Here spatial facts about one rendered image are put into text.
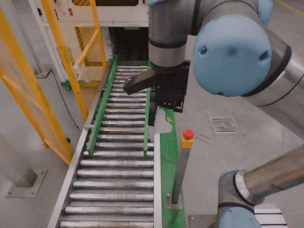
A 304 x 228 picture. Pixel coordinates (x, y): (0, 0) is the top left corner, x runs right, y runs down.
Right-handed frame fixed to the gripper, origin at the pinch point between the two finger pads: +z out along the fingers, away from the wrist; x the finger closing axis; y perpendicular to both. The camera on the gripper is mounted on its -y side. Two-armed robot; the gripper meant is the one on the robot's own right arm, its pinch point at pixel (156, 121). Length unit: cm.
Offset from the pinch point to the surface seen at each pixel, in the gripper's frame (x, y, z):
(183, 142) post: 33, 9, 50
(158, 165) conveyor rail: 37, -6, 89
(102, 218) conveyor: -6, -35, 100
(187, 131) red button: 37, 10, 45
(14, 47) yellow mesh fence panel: 33, -81, 2
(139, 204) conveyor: 9, -14, 100
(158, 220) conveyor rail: 0, 2, 89
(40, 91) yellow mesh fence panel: 34, -81, 30
